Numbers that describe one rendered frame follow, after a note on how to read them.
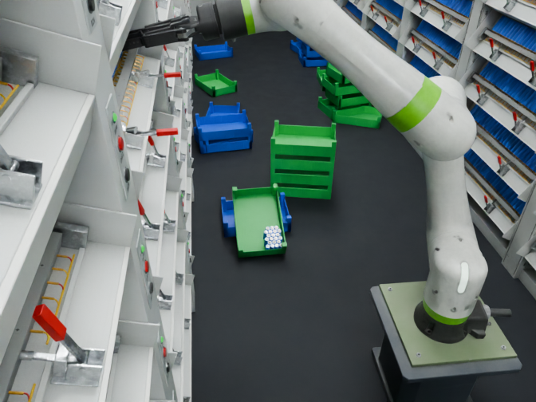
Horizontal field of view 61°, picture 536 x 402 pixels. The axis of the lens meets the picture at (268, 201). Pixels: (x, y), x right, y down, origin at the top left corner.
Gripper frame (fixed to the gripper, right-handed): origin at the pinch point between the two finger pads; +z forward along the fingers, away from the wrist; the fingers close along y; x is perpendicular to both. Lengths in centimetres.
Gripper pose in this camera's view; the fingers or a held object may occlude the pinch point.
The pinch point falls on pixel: (127, 41)
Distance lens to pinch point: 110.1
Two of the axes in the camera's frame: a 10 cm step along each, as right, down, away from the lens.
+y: 1.3, 5.8, -8.0
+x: 1.9, 7.8, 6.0
